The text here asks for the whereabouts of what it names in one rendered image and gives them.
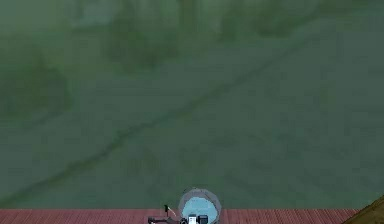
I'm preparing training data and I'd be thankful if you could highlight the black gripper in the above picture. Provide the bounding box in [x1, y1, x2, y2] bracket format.
[147, 204, 189, 224]

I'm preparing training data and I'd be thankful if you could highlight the grey bucket with water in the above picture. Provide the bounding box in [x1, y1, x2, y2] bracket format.
[177, 187, 223, 224]

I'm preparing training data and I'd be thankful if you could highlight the brown wooden board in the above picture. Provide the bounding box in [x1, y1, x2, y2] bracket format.
[342, 194, 384, 224]

